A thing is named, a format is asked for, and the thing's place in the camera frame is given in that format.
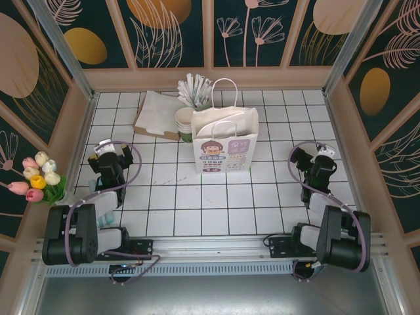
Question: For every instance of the white printed paper bag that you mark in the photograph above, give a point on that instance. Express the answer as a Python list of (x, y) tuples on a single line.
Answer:
[(213, 160)]

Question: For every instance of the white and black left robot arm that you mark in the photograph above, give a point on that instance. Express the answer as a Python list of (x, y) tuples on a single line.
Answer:
[(78, 236)]

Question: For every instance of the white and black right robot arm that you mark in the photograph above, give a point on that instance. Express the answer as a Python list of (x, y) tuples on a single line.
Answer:
[(341, 243)]

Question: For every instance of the light teal plastic object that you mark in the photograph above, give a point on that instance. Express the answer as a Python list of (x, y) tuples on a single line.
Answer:
[(106, 218)]

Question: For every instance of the white flower vase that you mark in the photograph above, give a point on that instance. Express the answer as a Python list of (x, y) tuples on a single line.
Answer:
[(69, 198)]

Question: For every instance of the tulip flower bouquet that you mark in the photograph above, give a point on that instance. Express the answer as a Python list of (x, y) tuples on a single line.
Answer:
[(57, 190)]

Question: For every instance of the white artificial tulip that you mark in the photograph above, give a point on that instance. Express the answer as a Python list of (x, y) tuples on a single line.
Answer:
[(52, 178), (50, 165), (42, 158)]

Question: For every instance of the yellow artificial tulip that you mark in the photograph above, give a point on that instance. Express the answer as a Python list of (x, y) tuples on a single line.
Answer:
[(37, 181)]

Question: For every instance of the stacked green paper cup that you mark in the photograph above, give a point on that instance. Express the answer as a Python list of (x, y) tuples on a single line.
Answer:
[(180, 129), (183, 115), (185, 137), (180, 126)]

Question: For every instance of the cream artificial tulip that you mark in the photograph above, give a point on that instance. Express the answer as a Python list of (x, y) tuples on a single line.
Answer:
[(31, 172)]

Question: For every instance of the pink artificial tulip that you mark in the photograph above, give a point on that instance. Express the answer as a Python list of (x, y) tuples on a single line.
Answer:
[(18, 187), (29, 163), (34, 195)]

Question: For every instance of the small black circuit board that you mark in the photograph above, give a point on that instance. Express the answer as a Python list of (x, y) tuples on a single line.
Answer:
[(123, 267), (308, 267)]

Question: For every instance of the white paper-wrapped straw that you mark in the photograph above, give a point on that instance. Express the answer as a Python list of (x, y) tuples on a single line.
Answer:
[(202, 88), (190, 87), (184, 97), (182, 88), (207, 88), (197, 87)]

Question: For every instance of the mint green straw holder cup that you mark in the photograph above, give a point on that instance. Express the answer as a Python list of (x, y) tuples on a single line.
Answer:
[(203, 107)]

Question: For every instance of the aluminium side rail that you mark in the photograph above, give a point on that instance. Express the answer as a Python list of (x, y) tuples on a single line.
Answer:
[(84, 131), (363, 220)]

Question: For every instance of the aluminium frame post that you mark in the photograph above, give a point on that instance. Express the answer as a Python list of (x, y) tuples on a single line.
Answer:
[(54, 26), (348, 49)]

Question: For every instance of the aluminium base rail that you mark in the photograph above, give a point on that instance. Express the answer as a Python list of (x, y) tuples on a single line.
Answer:
[(213, 246)]

